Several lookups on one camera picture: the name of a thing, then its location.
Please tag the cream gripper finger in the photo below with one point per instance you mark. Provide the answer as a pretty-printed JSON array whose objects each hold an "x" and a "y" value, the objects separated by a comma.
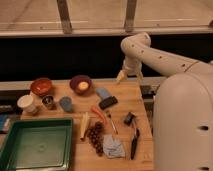
[
  {"x": 140, "y": 79},
  {"x": 121, "y": 76}
]

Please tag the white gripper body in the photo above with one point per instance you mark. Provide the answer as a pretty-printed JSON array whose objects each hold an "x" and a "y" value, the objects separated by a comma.
[{"x": 132, "y": 68}]

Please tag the yellow apple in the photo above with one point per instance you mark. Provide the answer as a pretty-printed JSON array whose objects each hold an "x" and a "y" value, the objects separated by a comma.
[{"x": 83, "y": 86}]

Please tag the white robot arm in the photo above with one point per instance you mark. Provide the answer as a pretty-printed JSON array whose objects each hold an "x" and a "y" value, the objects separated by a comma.
[{"x": 183, "y": 105}]

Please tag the blue plastic cup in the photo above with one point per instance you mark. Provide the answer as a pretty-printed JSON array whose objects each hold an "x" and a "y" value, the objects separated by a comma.
[{"x": 66, "y": 103}]

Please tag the small metal cup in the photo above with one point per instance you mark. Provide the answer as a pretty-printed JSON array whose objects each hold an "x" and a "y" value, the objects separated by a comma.
[{"x": 48, "y": 102}]

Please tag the white paper cup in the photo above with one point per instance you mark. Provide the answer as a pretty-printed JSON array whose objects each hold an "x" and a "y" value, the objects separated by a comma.
[{"x": 26, "y": 103}]

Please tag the black binder clip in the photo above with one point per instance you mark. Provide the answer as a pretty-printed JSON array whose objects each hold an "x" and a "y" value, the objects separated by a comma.
[{"x": 129, "y": 118}]

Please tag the orange carrot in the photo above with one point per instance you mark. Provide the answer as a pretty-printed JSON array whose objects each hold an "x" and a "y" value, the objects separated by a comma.
[{"x": 95, "y": 110}]

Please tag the purple bowl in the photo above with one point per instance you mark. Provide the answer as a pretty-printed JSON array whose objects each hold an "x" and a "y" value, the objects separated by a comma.
[{"x": 74, "y": 82}]

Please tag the bunch of red grapes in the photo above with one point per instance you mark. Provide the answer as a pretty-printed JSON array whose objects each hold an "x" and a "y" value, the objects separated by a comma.
[{"x": 95, "y": 136}]

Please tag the crumpled blue cloth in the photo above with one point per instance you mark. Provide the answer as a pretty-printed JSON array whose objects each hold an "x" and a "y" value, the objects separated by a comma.
[{"x": 113, "y": 148}]

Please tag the red bowl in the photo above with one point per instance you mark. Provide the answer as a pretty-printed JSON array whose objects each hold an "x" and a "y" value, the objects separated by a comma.
[{"x": 41, "y": 86}]

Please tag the green plastic tray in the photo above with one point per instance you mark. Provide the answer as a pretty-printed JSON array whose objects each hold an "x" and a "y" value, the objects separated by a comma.
[{"x": 38, "y": 145}]

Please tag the blue object at left edge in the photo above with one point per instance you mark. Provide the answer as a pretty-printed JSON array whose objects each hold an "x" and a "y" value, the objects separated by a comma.
[{"x": 4, "y": 123}]

